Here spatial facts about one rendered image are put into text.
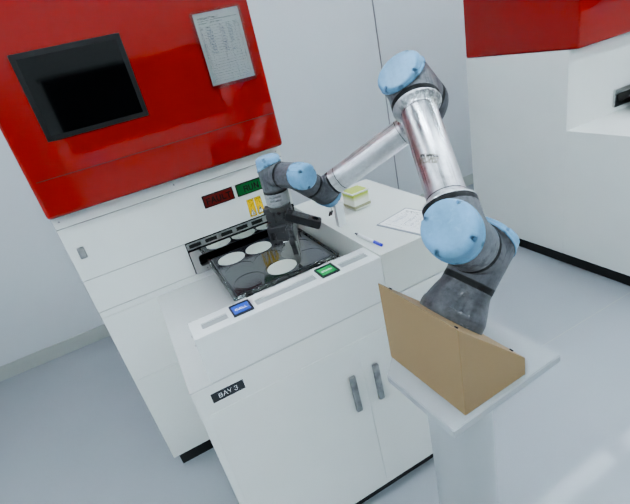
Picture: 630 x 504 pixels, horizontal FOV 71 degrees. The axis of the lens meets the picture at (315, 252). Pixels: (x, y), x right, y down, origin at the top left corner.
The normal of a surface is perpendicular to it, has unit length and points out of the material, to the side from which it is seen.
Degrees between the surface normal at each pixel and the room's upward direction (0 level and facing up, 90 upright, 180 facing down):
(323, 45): 90
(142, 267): 90
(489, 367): 90
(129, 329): 90
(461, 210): 54
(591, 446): 0
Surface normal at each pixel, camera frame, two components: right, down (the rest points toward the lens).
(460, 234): -0.60, -0.14
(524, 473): -0.22, -0.87
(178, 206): 0.44, 0.31
